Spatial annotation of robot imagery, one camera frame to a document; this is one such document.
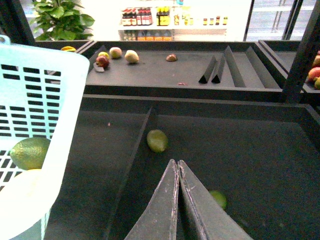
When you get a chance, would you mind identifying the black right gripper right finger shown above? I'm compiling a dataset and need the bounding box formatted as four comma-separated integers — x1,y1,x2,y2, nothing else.
178,160,251,240

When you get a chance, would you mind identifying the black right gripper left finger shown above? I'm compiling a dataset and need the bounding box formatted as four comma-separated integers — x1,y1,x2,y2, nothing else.
125,159,179,240

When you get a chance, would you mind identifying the light blue plastic basket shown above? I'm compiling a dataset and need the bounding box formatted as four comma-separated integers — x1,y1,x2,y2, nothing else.
0,35,90,240

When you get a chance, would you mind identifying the red green mango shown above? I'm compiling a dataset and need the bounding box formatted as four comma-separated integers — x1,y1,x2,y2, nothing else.
307,67,320,83

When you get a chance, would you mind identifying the black display tray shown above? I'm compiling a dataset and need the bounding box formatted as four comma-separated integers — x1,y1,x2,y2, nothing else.
82,41,284,102
45,94,320,240

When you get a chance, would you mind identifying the black triangular divider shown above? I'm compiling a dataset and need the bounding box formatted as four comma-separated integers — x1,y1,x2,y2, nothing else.
211,55,226,84
198,55,217,84

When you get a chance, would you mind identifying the black rear display tray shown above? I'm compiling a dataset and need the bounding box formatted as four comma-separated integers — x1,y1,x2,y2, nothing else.
82,41,284,102

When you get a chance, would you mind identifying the brown halved fruit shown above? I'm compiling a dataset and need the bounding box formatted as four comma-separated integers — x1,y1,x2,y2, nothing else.
166,54,178,62

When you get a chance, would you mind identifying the pale yellow fruit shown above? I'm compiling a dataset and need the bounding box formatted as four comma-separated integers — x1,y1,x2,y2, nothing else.
124,49,140,64

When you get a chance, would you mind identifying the pale green fruit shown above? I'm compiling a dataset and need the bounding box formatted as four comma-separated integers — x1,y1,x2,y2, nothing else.
109,47,122,59

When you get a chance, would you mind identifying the yellow starfruit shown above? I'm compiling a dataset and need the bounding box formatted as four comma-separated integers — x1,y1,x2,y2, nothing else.
60,46,76,52

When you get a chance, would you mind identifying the white bottle shelf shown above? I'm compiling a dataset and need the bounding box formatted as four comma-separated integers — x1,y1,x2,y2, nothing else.
118,5,229,42

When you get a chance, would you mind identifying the green potted plant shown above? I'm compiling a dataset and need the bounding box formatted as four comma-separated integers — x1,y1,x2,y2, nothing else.
29,0,95,41

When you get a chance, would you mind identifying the black shelf post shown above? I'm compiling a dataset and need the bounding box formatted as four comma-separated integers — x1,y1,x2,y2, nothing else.
282,0,320,104

